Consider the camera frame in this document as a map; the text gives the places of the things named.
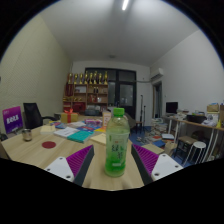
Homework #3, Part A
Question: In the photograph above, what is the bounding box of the teal book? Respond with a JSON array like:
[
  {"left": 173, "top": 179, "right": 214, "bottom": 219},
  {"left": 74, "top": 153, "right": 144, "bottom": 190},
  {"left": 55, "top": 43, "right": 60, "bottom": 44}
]
[{"left": 67, "top": 129, "right": 94, "bottom": 144}]

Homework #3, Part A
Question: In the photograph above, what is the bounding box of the black computer monitor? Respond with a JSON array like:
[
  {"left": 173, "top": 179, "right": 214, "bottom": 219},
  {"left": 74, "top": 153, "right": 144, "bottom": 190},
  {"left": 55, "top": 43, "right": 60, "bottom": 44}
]
[{"left": 165, "top": 101, "right": 179, "bottom": 115}]

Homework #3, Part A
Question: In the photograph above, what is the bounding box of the cream yellow book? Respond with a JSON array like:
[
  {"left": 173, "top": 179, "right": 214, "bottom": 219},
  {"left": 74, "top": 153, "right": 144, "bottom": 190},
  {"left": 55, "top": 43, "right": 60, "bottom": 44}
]
[{"left": 89, "top": 133, "right": 108, "bottom": 146}]

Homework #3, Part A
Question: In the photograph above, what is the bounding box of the black office chair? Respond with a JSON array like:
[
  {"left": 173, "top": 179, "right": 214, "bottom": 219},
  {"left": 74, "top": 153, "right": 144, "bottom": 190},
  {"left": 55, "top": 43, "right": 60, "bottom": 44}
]
[{"left": 22, "top": 102, "right": 58, "bottom": 130}]

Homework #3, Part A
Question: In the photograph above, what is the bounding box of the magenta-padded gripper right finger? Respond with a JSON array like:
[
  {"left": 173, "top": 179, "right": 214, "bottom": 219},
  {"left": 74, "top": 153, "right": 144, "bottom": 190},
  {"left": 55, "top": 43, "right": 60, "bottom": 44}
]
[{"left": 130, "top": 143, "right": 184, "bottom": 186}]

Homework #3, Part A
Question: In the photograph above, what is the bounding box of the white book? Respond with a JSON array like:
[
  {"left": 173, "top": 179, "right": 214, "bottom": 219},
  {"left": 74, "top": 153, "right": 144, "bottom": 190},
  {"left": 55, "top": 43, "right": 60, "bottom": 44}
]
[{"left": 53, "top": 126, "right": 80, "bottom": 139}]

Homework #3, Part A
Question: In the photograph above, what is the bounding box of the pale yellow notepad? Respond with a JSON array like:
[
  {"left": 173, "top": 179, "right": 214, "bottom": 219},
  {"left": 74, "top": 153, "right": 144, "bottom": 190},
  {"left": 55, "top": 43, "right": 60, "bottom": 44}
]
[{"left": 39, "top": 124, "right": 57, "bottom": 135}]

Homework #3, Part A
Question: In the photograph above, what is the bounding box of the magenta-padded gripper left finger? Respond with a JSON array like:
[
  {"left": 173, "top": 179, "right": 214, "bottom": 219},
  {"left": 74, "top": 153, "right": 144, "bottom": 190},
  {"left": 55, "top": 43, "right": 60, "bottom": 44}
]
[{"left": 43, "top": 144, "right": 95, "bottom": 187}]

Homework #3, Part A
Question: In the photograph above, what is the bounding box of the orange book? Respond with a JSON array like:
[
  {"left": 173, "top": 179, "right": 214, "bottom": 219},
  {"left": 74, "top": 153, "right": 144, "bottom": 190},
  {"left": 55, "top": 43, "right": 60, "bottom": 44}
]
[{"left": 94, "top": 126, "right": 108, "bottom": 134}]

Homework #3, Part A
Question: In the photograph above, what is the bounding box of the blue book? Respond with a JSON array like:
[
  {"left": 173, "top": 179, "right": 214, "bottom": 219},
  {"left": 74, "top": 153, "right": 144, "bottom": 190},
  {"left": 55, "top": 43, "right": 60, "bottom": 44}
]
[{"left": 77, "top": 124, "right": 101, "bottom": 133}]

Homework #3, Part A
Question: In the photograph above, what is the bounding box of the purple sign board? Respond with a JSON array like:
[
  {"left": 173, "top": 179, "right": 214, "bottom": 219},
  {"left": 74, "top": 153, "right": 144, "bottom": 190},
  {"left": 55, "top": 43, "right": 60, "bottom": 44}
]
[{"left": 1, "top": 105, "right": 24, "bottom": 134}]

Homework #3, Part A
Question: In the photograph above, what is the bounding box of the white round stool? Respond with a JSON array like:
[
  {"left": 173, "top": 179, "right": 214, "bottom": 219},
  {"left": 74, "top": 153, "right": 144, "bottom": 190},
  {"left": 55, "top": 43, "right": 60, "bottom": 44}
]
[{"left": 184, "top": 140, "right": 208, "bottom": 165}]

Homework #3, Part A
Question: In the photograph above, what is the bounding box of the green drink bottle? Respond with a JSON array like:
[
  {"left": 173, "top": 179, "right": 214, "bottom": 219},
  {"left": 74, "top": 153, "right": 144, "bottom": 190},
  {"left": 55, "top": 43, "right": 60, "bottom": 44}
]
[{"left": 103, "top": 107, "right": 131, "bottom": 178}]

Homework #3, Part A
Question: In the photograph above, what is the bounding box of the yellow gift box red ribbon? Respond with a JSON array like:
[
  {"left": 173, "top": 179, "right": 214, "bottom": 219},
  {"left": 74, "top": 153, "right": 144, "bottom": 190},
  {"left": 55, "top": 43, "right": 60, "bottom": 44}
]
[{"left": 60, "top": 108, "right": 79, "bottom": 124}]

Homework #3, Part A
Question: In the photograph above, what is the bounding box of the white wall air conditioner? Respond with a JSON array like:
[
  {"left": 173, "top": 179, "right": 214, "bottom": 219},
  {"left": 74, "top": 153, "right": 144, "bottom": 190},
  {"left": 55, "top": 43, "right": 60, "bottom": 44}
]
[{"left": 149, "top": 67, "right": 165, "bottom": 81}]

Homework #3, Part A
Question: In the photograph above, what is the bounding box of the wooden side desk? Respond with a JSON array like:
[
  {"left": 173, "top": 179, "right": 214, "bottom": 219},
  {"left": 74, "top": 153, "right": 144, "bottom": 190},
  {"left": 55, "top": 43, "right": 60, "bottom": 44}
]
[{"left": 163, "top": 113, "right": 224, "bottom": 161}]

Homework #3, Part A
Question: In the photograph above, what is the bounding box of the flat round red coaster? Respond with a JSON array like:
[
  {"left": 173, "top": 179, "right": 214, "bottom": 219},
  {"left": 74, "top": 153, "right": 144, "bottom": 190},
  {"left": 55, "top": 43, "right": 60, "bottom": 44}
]
[{"left": 41, "top": 140, "right": 57, "bottom": 150}]

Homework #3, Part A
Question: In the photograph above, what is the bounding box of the wooden shelf unit with trophies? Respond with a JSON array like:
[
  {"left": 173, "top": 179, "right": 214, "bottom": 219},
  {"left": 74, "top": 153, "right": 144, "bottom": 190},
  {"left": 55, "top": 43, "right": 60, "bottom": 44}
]
[{"left": 62, "top": 70, "right": 110, "bottom": 114}]

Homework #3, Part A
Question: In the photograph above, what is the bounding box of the ceiling tube light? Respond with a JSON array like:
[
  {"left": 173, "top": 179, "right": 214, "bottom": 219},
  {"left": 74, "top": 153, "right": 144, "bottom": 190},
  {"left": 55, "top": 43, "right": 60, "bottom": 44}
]
[{"left": 121, "top": 0, "right": 130, "bottom": 12}]

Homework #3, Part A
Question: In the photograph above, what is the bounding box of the small orange standing box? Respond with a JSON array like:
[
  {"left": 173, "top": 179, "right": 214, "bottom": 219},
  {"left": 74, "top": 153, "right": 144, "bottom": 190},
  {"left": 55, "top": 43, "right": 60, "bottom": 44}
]
[{"left": 101, "top": 110, "right": 112, "bottom": 128}]

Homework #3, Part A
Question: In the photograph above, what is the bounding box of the pink pack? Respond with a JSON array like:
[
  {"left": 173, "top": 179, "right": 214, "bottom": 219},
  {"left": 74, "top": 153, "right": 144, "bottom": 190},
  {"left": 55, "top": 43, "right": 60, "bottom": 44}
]
[{"left": 84, "top": 118, "right": 103, "bottom": 126}]

